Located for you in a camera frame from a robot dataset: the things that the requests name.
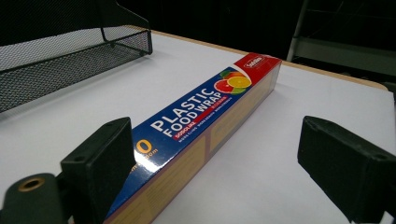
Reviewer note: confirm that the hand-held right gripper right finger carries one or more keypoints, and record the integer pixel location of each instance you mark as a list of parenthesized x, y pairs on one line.
[(345, 174)]

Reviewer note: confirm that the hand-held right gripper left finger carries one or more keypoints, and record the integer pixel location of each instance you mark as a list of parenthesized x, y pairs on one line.
[(96, 168)]

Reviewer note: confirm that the blue plastic wrap box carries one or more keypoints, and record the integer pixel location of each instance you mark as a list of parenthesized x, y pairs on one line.
[(199, 115)]

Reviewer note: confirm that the black mesh tray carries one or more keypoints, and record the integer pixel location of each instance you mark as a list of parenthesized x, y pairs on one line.
[(62, 59)]

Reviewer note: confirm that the metal stand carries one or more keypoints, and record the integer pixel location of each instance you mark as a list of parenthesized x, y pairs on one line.
[(339, 46)]

